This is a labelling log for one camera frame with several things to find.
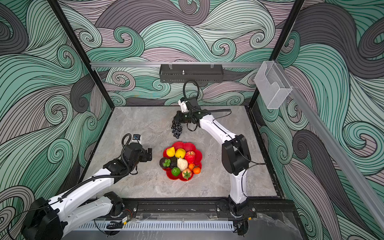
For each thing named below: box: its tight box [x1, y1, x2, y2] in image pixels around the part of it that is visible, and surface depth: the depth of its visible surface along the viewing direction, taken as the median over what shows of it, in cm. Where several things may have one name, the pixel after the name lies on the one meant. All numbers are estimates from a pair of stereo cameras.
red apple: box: [185, 150, 196, 164], surface depth 87 cm
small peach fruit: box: [182, 168, 192, 180], surface depth 81 cm
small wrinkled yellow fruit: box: [166, 146, 176, 157], surface depth 90 cm
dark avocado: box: [170, 156, 178, 169], surface depth 85 cm
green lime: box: [171, 167, 181, 177], surface depth 83 cm
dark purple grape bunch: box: [171, 120, 183, 139], surface depth 90 cm
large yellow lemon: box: [175, 148, 186, 159], surface depth 89 cm
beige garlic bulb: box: [176, 158, 188, 172], surface depth 85 cm
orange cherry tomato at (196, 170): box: [193, 167, 201, 175], surface depth 81 cm
